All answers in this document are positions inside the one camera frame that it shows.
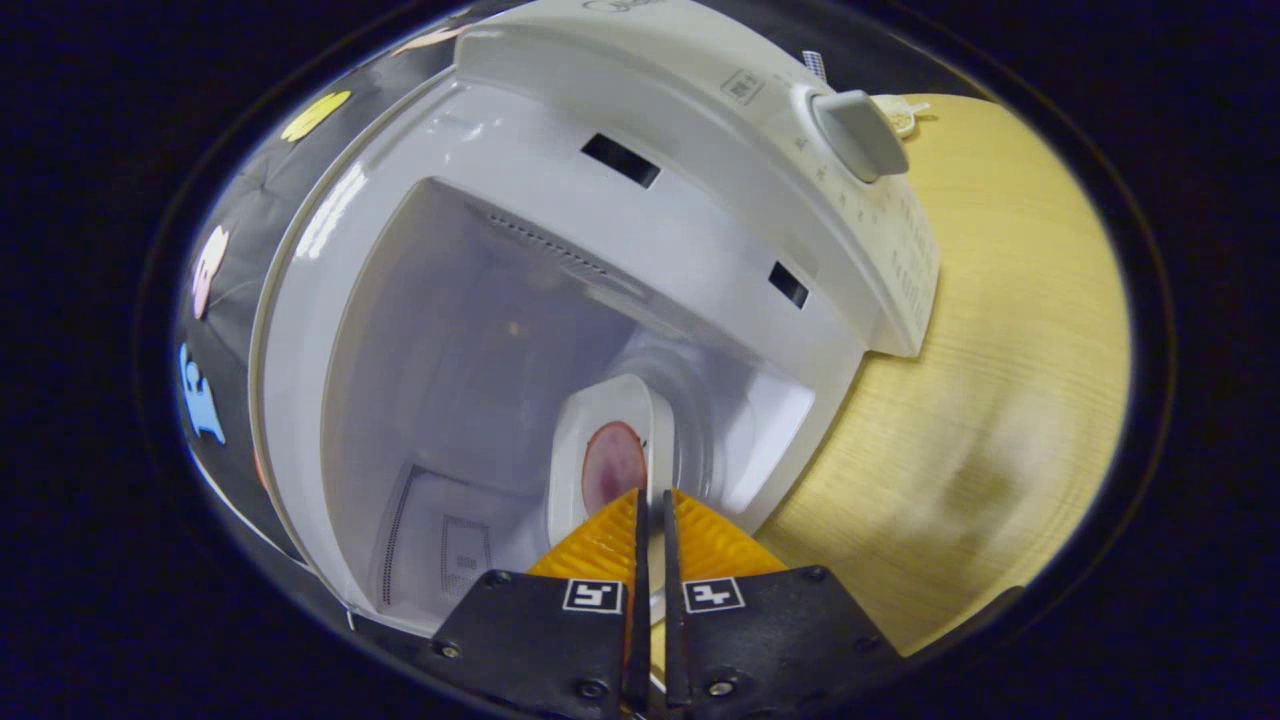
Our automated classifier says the white microwave oven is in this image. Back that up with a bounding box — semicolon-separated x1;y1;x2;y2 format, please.
248;0;941;641

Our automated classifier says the white divided condiment dish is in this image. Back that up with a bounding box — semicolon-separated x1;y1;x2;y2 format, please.
870;93;941;139

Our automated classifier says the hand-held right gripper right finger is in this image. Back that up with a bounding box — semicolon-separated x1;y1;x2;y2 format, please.
660;488;901;720

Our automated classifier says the pink meat slice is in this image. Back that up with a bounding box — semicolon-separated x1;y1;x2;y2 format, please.
582;421;649;516

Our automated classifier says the white square plate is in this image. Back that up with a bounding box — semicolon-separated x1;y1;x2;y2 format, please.
546;373;677;549

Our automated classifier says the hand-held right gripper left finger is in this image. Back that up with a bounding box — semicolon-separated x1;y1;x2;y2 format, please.
428;488;651;720

